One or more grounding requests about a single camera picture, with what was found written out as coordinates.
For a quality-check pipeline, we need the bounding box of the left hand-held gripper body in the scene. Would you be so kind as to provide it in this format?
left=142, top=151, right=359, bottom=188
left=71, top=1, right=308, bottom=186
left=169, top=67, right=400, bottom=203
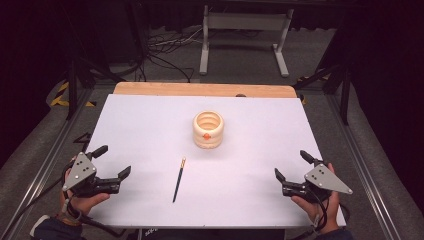
left=61, top=151, right=122, bottom=198

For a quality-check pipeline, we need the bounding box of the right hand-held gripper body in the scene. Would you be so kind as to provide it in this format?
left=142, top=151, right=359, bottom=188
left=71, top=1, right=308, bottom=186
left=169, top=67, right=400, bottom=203
left=281, top=163, right=354, bottom=204

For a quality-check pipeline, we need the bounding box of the dark blue pencil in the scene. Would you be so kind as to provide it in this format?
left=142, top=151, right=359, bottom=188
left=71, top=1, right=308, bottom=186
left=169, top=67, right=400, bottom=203
left=171, top=157, right=187, bottom=204

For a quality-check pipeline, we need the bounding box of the cream ribbed pen holder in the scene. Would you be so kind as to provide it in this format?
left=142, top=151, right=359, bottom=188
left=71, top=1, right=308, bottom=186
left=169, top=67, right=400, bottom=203
left=192, top=110, right=225, bottom=150

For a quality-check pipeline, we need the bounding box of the person's left hand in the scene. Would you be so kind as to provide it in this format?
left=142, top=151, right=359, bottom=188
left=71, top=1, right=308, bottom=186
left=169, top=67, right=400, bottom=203
left=59, top=166, right=111, bottom=218

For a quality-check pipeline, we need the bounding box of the person's right hand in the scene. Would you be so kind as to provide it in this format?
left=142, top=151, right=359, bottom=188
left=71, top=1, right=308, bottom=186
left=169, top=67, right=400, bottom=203
left=290, top=162, right=342, bottom=234

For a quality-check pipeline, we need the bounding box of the yellow black floor tape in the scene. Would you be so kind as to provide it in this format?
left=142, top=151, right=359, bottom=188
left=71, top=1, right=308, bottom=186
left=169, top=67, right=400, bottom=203
left=49, top=81, right=98, bottom=108

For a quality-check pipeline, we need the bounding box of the white table board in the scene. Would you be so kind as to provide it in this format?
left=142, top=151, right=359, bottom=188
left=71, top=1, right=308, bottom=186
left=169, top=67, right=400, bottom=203
left=80, top=93, right=347, bottom=230

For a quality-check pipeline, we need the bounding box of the black tripod stand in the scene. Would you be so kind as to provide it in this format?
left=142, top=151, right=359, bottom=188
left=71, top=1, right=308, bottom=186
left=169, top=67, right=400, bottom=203
left=293, top=29, right=354, bottom=127
left=56, top=3, right=128, bottom=122

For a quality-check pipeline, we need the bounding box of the wooden table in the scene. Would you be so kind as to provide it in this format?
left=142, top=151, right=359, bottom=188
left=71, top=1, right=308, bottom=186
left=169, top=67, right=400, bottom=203
left=113, top=81, right=298, bottom=99

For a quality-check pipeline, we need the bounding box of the white metal stand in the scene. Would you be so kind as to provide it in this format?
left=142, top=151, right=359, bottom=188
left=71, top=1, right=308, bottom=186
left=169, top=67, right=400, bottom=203
left=198, top=4, right=295, bottom=79

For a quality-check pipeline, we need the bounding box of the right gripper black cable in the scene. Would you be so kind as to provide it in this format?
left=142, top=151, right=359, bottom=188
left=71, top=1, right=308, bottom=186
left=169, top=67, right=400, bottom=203
left=308, top=189, right=352, bottom=234

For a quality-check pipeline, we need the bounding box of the bundle of floor cables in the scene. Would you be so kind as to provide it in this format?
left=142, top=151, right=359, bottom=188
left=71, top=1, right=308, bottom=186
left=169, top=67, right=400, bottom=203
left=136, top=28, right=205, bottom=84

